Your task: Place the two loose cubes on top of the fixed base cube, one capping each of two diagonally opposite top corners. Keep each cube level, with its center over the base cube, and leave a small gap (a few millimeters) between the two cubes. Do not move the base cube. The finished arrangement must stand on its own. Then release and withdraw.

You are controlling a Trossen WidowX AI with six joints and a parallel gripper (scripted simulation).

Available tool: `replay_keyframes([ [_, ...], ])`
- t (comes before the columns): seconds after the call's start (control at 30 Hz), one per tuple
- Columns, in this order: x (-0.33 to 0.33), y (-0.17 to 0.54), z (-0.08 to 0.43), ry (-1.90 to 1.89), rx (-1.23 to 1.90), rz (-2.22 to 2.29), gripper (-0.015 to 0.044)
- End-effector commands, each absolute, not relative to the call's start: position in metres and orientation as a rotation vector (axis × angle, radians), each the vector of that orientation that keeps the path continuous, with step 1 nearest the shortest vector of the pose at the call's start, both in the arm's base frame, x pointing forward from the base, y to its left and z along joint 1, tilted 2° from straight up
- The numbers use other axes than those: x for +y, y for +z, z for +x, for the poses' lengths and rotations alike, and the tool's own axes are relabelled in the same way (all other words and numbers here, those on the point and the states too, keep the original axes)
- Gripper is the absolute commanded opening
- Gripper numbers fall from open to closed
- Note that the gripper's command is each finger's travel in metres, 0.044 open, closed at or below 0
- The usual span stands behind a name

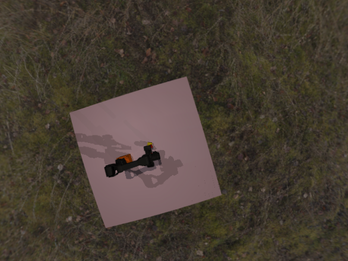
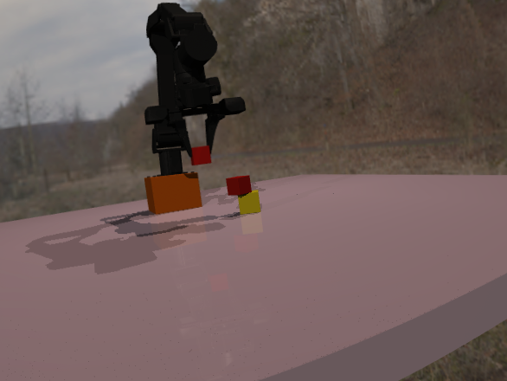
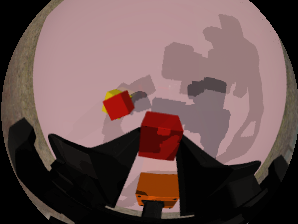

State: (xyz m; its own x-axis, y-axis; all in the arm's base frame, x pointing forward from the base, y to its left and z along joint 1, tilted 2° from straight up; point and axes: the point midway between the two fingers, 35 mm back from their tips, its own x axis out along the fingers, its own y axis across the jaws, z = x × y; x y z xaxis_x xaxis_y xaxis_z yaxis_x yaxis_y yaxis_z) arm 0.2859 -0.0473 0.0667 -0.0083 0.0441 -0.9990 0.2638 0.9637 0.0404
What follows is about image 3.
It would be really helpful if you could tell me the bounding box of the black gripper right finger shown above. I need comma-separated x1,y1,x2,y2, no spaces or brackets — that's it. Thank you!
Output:
176,133,261,217

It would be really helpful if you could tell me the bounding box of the olive yellow cube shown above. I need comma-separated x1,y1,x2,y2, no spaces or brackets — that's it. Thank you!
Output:
101,89,122,113

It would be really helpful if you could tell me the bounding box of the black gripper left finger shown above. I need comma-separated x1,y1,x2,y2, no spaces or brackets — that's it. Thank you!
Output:
48,127,141,208

